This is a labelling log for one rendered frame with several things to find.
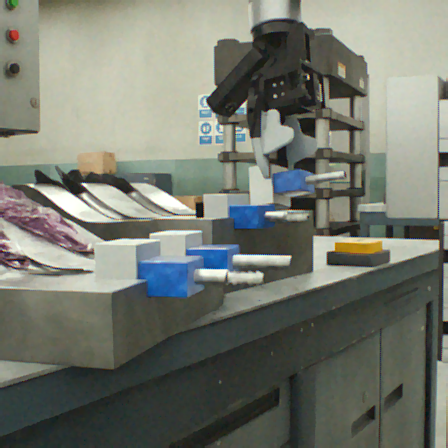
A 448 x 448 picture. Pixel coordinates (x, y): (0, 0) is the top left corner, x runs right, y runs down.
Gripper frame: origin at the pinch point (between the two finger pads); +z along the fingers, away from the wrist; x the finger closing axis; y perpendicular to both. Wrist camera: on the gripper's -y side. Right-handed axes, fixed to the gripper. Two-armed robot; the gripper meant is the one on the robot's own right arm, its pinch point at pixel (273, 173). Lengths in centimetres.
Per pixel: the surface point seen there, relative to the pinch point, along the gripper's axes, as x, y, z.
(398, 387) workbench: 53, -3, 36
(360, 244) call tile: 18.7, 4.4, 9.3
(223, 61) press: 310, -211, -170
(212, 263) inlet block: -27.7, 8.6, 14.2
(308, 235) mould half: 7.3, 1.1, 8.3
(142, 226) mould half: -17.2, -9.0, 7.7
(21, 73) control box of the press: 20, -80, -42
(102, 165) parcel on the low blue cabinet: 483, -512, -170
